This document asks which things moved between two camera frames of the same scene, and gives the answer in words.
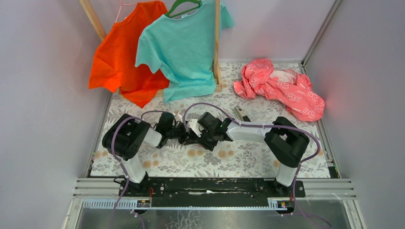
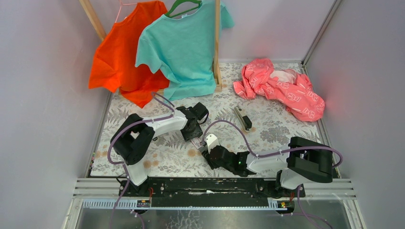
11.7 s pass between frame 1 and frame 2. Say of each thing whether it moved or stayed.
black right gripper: moved
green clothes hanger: stayed
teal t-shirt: stayed
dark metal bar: stayed
